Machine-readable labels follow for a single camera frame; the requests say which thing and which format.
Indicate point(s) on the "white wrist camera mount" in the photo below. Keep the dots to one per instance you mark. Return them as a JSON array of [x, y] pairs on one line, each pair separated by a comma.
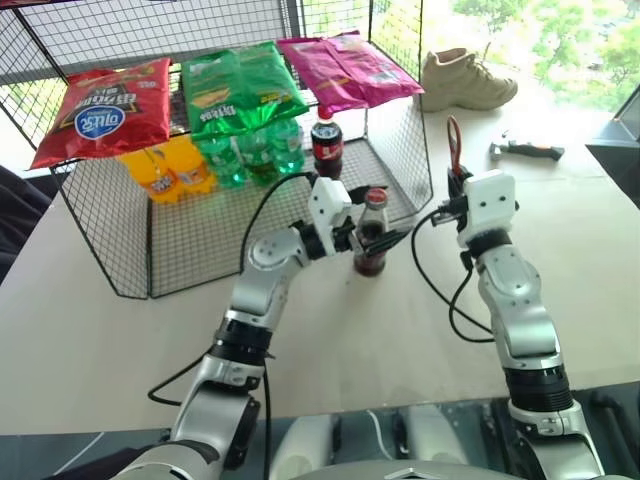
[[490, 205], [327, 205]]

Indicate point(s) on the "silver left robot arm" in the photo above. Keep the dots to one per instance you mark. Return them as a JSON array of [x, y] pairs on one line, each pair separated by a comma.
[[260, 295]]

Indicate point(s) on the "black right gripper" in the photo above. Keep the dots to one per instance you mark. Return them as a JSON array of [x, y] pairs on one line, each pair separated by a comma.
[[457, 200]]

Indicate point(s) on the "orange soda plastic bottle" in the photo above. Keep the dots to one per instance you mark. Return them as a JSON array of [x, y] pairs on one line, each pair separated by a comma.
[[157, 182], [192, 170]]

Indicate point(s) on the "green chips bag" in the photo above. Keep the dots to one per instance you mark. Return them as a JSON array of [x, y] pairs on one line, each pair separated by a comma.
[[240, 90]]

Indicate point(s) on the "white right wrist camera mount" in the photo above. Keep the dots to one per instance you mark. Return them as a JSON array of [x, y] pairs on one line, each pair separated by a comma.
[[490, 205]]

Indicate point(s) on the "red chips bag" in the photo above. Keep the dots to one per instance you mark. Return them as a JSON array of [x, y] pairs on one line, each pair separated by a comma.
[[107, 115]]

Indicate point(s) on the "plastic cola bottle red cap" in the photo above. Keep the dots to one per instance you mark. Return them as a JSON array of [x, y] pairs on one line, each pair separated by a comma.
[[327, 142]]

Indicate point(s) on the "beige shoe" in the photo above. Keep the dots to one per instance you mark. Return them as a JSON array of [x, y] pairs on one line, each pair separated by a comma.
[[465, 85]]

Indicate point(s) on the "pink chips bag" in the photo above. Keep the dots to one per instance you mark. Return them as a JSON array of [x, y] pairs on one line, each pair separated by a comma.
[[345, 70]]

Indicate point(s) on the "white robot left leg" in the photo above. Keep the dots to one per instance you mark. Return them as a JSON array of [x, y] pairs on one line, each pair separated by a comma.
[[305, 445]]

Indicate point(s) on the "green soda plastic bottle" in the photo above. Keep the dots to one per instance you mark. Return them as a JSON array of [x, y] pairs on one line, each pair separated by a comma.
[[257, 157], [220, 162], [289, 145]]

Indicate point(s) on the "white robot leg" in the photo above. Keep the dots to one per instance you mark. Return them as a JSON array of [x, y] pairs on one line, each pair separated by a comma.
[[432, 435], [305, 445]]

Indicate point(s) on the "grey robot torso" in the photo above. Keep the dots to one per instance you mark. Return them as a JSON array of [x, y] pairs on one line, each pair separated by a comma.
[[410, 474]]

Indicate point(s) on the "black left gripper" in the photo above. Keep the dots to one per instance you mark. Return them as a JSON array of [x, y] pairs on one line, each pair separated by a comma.
[[346, 236]]

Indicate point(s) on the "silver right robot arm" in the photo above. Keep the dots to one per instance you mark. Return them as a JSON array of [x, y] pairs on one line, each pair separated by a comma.
[[520, 310]]

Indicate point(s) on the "white robot right leg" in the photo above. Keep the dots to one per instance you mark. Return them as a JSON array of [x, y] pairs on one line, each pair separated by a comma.
[[432, 435]]

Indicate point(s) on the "black flat panel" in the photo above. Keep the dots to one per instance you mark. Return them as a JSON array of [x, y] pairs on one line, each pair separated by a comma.
[[617, 150]]

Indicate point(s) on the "glass cola bottle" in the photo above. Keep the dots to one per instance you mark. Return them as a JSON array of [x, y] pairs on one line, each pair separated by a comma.
[[371, 220]]

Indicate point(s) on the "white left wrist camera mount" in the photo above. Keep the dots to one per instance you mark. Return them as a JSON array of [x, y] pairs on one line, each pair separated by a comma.
[[327, 205]]

